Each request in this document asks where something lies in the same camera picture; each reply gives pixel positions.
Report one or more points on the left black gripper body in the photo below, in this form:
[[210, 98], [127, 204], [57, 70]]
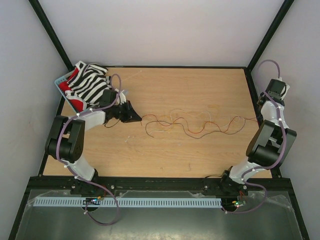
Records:
[[124, 112]]

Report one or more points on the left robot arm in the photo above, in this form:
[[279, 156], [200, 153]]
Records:
[[65, 141]]

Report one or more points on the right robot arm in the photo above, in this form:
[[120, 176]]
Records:
[[271, 143]]

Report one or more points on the red cloth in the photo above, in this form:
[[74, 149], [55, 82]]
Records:
[[71, 97]]

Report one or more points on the zebra striped cloth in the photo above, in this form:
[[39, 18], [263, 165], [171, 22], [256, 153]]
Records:
[[89, 82]]

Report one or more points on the blue plastic basket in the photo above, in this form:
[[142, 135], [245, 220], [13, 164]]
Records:
[[57, 81]]

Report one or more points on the left green circuit board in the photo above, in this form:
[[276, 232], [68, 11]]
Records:
[[92, 201]]

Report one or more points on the green circuit board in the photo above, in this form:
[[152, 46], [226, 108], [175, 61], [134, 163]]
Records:
[[92, 201], [238, 203]]

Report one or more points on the right green circuit board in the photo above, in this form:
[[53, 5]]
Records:
[[238, 203]]

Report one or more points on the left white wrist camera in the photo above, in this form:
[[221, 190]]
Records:
[[122, 97]]

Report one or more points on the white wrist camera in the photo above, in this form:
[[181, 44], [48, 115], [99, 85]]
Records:
[[122, 97], [284, 91]]

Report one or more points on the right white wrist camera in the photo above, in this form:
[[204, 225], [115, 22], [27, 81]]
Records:
[[284, 91]]

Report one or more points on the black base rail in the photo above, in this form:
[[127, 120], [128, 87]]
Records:
[[207, 185]]

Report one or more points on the light blue slotted cable duct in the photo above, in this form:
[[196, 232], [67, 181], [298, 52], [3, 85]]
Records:
[[131, 202]]

